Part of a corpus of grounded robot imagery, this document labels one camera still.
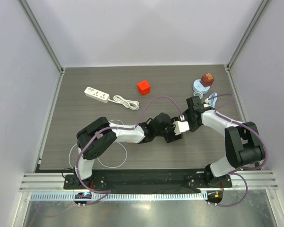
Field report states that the aluminium frame post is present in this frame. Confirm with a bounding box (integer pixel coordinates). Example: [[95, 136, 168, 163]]
[[18, 0, 63, 74], [225, 0, 271, 71]]

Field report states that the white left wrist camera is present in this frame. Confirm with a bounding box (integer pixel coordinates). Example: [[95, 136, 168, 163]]
[[173, 115, 190, 135]]

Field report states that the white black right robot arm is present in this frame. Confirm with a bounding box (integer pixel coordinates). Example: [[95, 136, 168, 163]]
[[182, 96, 267, 187]]

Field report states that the aluminium rail front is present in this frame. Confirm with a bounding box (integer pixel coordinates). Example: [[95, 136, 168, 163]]
[[19, 170, 279, 192]]

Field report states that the coiled white power cable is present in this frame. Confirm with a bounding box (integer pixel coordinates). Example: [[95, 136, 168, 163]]
[[108, 95, 140, 111]]

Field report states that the aluminium frame post right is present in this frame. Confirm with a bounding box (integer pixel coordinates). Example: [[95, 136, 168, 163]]
[[225, 0, 271, 71]]

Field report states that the dark red cube adapter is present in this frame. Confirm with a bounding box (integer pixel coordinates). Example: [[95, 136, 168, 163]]
[[200, 73, 214, 87]]

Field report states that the white slotted cable duct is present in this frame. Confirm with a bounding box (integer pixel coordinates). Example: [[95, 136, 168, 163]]
[[30, 191, 207, 202]]

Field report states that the thin white charging cable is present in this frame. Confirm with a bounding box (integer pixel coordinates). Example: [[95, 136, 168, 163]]
[[68, 120, 128, 169]]

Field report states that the orange-red cube socket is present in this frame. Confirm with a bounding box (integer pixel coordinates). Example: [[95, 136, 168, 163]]
[[137, 80, 151, 96]]

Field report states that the aluminium frame post left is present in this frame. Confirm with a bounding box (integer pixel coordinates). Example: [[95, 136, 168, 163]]
[[18, 0, 63, 74]]

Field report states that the white power strip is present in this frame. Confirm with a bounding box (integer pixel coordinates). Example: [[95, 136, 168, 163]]
[[84, 87, 110, 103]]

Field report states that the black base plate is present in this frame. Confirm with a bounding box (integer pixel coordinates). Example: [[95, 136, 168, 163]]
[[63, 168, 232, 192]]

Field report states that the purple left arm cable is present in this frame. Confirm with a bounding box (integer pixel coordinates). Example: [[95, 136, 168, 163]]
[[75, 96, 184, 190]]

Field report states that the light blue power cable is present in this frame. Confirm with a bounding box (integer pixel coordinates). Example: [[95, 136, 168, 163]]
[[207, 92, 220, 107]]

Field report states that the round light blue socket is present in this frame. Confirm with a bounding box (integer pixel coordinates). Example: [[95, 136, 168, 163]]
[[192, 79, 210, 94]]

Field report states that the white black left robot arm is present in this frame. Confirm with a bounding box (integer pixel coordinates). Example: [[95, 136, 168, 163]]
[[74, 113, 184, 189]]

